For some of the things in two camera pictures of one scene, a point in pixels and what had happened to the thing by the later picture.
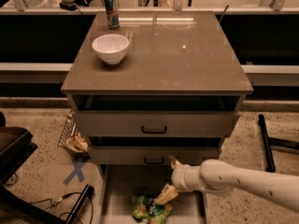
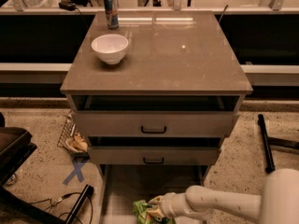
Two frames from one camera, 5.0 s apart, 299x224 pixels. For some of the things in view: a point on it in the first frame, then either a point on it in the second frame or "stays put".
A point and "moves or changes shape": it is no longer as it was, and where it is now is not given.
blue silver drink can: [112, 6] stays put
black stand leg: [268, 142] stays put
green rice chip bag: [146, 210] moves or changes shape
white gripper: [178, 177] -> [168, 203]
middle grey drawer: [153, 150] stays put
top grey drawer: [156, 115] stays put
